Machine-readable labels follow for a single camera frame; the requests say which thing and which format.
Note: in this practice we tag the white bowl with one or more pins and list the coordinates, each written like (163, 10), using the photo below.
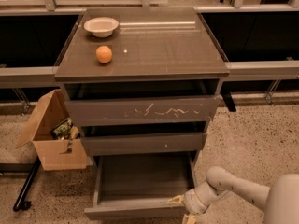
(101, 27)

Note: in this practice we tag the grey bottom drawer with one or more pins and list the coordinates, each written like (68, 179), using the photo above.
(141, 185)

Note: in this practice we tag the grey horizontal rail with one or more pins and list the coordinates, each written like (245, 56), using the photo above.
(33, 77)

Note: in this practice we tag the orange fruit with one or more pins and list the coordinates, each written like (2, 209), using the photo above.
(104, 54)

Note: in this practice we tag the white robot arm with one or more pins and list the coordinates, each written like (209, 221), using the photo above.
(280, 202)

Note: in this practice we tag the black metal floor stand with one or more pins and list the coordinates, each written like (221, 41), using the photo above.
(31, 169)

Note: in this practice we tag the grey drawer cabinet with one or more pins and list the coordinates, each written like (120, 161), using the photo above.
(153, 44)

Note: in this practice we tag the grey middle drawer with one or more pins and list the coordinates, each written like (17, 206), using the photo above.
(144, 138)

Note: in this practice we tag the green snack bag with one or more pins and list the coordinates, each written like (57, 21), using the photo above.
(62, 130)

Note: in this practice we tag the scratched grey top drawer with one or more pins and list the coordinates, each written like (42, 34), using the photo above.
(142, 102)

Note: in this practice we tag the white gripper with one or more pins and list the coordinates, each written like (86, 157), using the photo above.
(190, 200)

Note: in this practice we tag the open cardboard box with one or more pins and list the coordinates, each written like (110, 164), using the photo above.
(53, 154)

